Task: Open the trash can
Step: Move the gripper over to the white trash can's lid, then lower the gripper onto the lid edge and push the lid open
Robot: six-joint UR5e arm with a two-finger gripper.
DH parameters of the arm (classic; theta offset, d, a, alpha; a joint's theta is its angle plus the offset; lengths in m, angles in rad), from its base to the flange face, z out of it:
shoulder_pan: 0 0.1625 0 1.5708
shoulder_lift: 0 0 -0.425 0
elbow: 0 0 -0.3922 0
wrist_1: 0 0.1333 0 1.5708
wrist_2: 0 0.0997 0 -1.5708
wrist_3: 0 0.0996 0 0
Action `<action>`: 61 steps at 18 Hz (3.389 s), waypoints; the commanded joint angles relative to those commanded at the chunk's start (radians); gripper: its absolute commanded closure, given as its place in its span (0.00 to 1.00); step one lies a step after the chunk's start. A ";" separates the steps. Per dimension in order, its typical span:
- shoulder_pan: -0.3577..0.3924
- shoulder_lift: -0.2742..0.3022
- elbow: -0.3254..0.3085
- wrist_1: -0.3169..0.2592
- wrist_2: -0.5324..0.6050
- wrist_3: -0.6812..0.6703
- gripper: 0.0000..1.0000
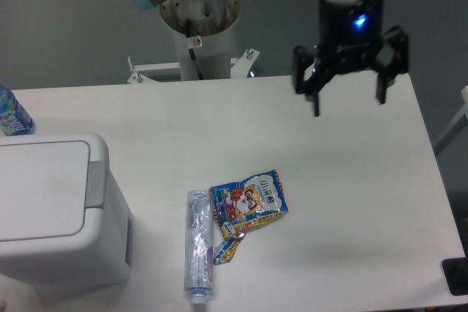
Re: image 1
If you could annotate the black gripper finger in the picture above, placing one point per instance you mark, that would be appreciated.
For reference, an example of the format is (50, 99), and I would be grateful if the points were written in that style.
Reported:
(309, 75)
(397, 40)

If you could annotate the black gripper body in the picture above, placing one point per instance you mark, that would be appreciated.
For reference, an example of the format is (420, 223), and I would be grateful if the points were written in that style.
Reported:
(350, 37)

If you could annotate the white trash can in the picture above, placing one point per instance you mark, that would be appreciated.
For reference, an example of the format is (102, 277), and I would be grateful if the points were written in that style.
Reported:
(99, 255)

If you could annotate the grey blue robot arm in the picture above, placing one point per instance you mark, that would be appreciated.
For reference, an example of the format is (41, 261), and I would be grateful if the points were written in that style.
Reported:
(351, 40)

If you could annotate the blue snack bag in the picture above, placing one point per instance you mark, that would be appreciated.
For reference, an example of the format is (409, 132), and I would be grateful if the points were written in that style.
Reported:
(244, 206)

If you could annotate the clear crushed plastic bottle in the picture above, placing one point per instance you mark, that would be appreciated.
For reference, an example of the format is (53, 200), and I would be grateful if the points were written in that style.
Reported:
(199, 247)

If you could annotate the black object at table edge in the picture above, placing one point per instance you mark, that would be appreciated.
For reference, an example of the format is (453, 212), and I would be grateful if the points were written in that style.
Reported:
(455, 271)

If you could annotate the blue labelled water bottle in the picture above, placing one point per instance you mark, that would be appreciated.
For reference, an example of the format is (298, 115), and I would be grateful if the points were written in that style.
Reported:
(14, 118)

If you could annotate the white frame at right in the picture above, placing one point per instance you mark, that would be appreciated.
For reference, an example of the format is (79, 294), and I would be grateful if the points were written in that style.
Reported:
(453, 127)

